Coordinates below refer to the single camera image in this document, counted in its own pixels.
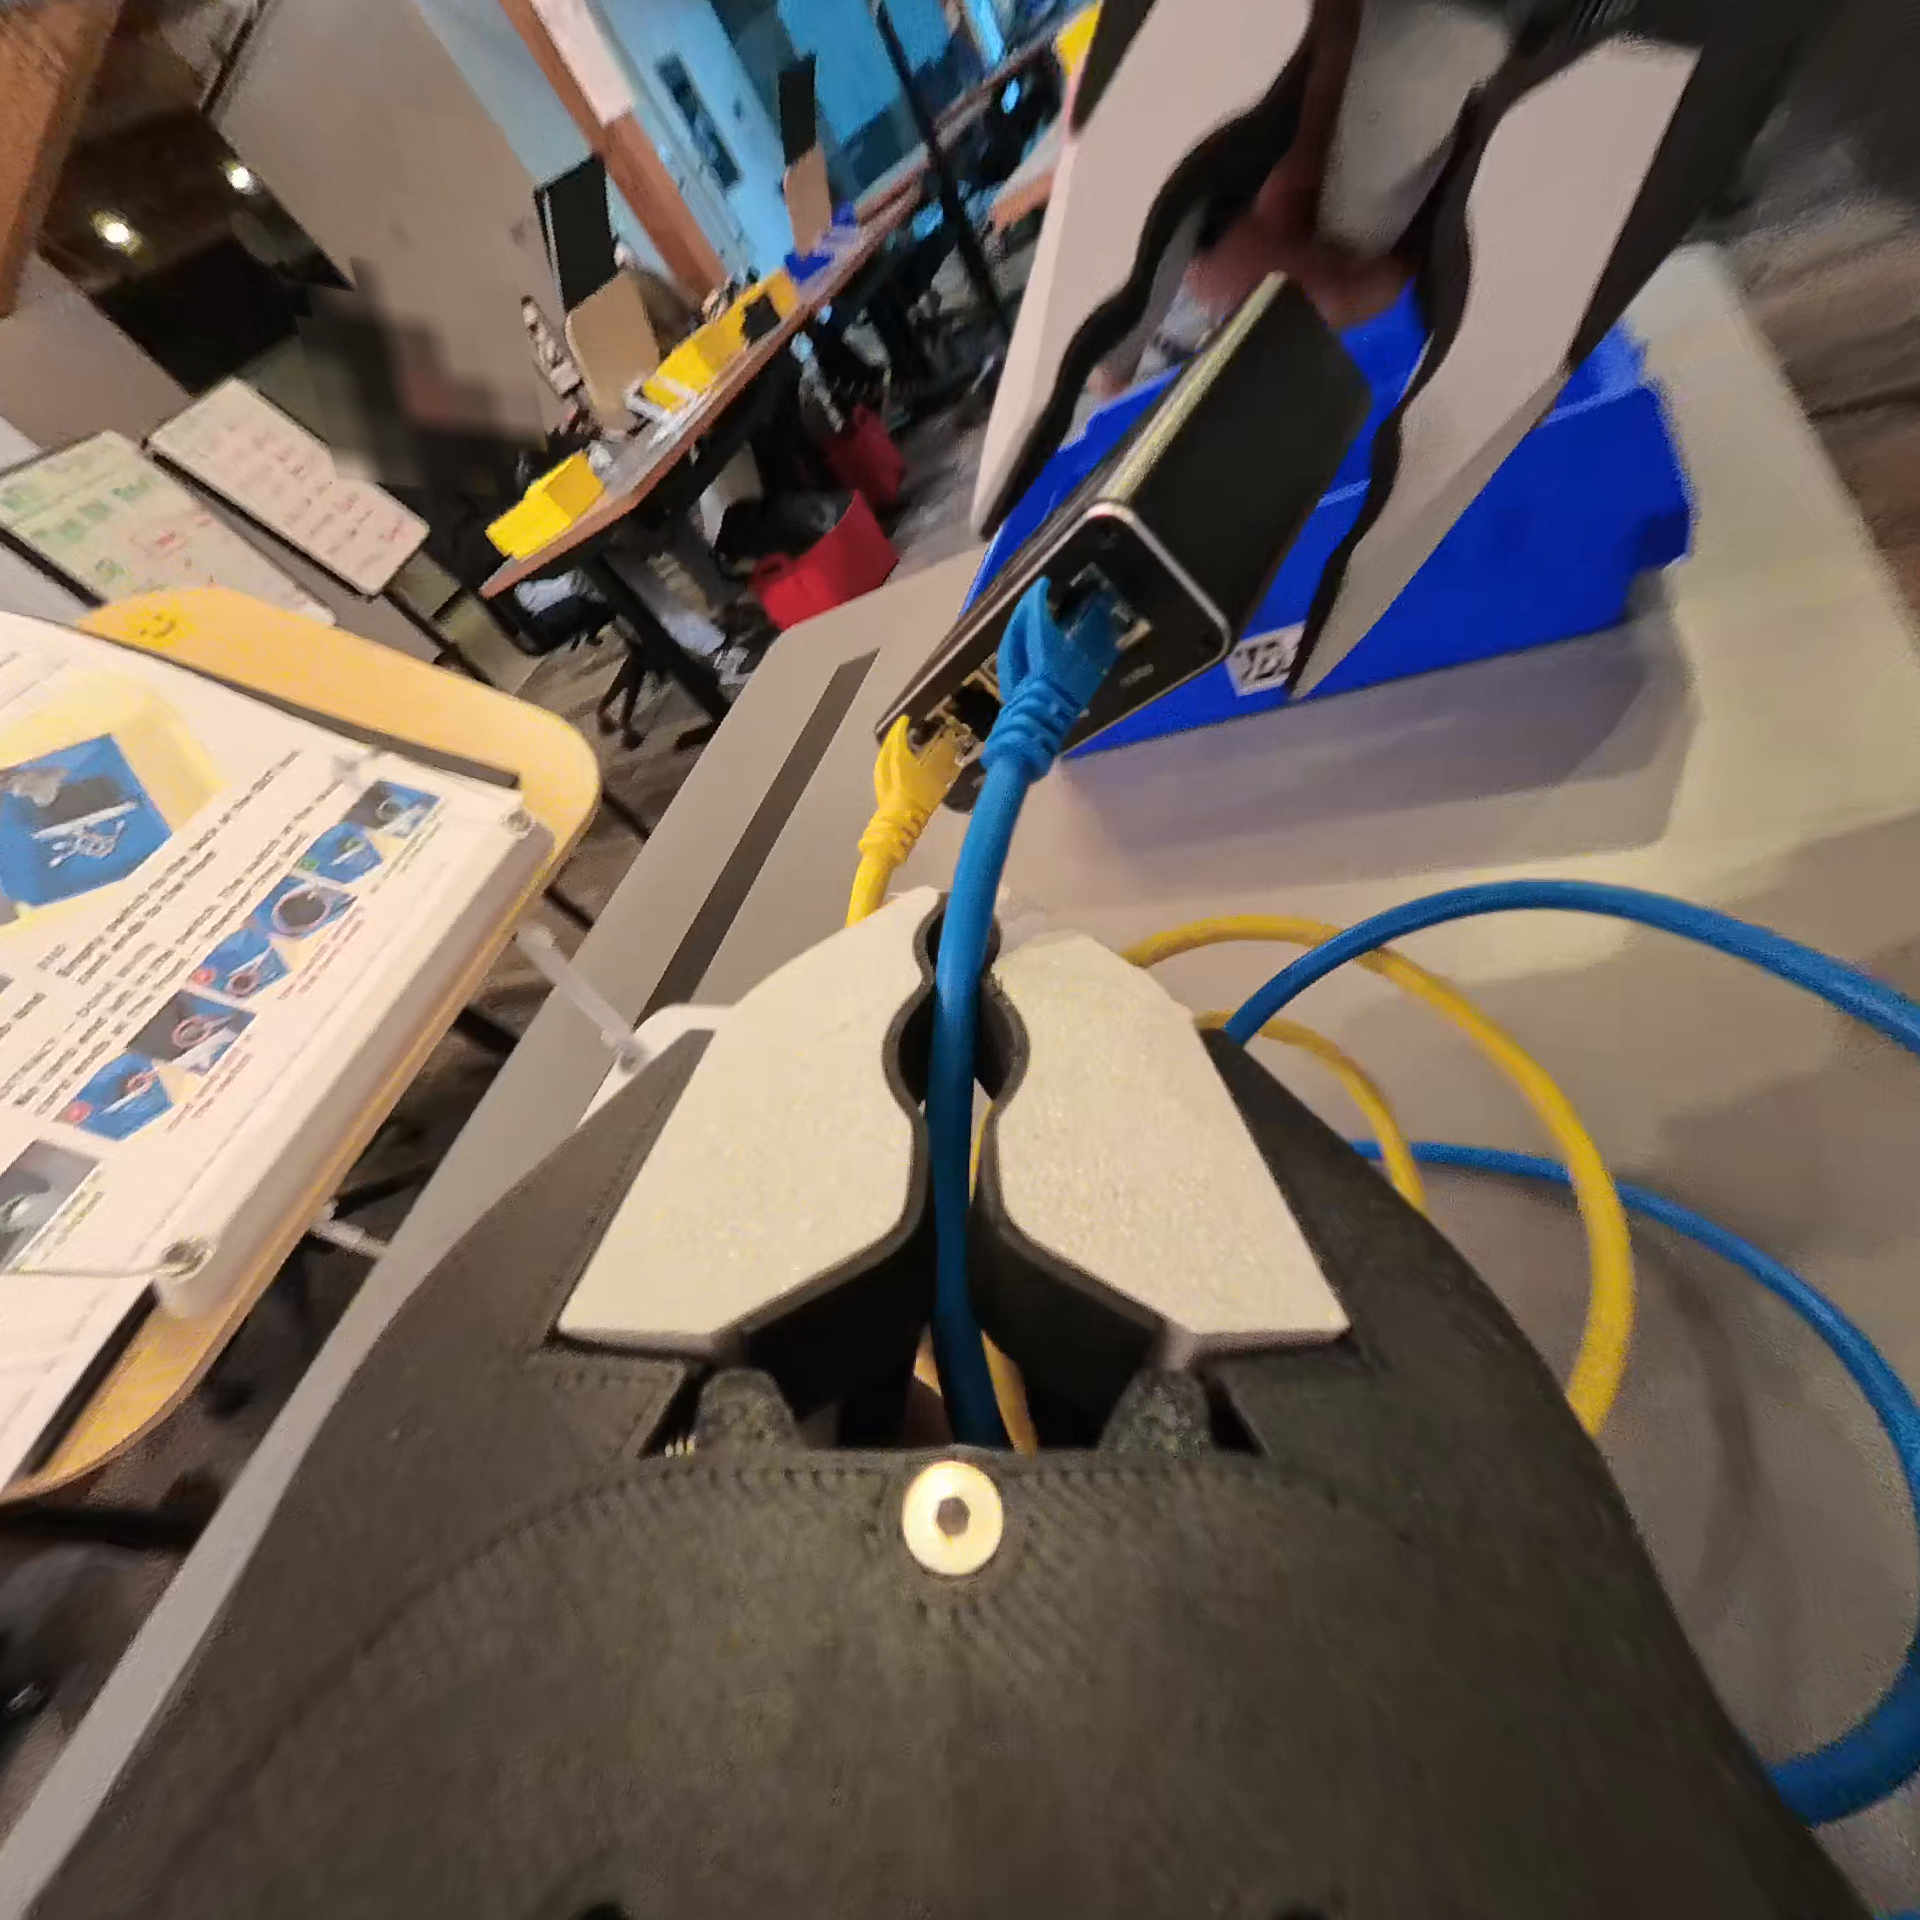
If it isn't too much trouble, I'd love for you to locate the black ethernet splitter box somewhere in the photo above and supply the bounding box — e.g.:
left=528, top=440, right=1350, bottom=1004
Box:
left=874, top=275, right=1376, bottom=759

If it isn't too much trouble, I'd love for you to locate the blue ethernet cable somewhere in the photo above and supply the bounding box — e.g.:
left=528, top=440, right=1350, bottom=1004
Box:
left=927, top=576, right=1920, bottom=1826

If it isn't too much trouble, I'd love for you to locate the small yellow parts bin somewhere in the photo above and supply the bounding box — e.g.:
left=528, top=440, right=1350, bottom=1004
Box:
left=642, top=275, right=800, bottom=415
left=484, top=449, right=612, bottom=559

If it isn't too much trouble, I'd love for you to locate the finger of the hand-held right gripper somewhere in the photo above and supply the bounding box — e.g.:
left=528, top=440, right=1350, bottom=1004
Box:
left=1288, top=31, right=1713, bottom=705
left=972, top=0, right=1329, bottom=537

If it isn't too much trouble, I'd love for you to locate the red storage bag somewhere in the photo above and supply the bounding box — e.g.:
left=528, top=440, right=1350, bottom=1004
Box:
left=819, top=407, right=910, bottom=512
left=749, top=490, right=902, bottom=631

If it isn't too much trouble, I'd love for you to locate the blue plastic bin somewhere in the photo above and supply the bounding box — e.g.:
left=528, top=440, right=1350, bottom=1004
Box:
left=977, top=277, right=1696, bottom=751

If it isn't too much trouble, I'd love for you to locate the whiteboard with green writing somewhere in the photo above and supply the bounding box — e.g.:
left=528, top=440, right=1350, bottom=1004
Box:
left=0, top=432, right=332, bottom=622

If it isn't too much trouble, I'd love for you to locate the printed instruction sheet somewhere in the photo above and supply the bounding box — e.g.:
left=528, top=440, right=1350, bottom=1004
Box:
left=0, top=608, right=561, bottom=1488

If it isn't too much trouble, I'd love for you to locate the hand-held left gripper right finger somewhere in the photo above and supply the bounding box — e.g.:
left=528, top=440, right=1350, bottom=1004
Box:
left=967, top=931, right=1352, bottom=1446

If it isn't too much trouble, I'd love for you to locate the whiteboard with red writing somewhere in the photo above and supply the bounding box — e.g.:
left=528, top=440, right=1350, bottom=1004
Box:
left=146, top=378, right=430, bottom=598

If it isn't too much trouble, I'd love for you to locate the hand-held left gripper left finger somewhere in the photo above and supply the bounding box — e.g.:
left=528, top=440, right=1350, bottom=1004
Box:
left=555, top=884, right=947, bottom=1444

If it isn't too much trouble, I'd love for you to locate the white metal document stand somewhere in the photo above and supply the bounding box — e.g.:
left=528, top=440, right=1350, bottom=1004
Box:
left=154, top=810, right=738, bottom=1324

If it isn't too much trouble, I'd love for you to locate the yellow ethernet cable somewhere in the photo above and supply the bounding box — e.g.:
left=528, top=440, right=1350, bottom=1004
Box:
left=842, top=718, right=1636, bottom=1455

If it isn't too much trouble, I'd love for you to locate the brown background work table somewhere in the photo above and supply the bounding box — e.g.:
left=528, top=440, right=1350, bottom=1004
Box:
left=479, top=180, right=964, bottom=751

